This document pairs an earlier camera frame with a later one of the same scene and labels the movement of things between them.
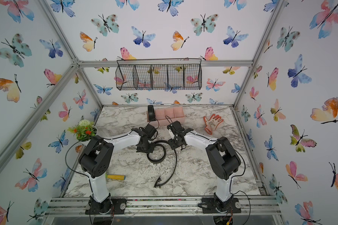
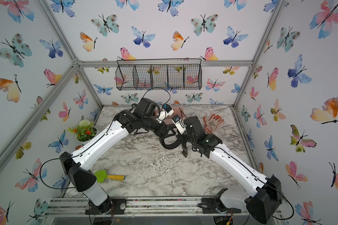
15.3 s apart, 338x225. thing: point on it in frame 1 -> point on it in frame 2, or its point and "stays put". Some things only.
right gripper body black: x=173 y=142 -> x=185 y=138
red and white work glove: x=212 y=123 stays put
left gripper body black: x=149 y=148 -> x=152 y=125
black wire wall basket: x=162 y=74 stays put
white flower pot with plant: x=84 y=131 stays put
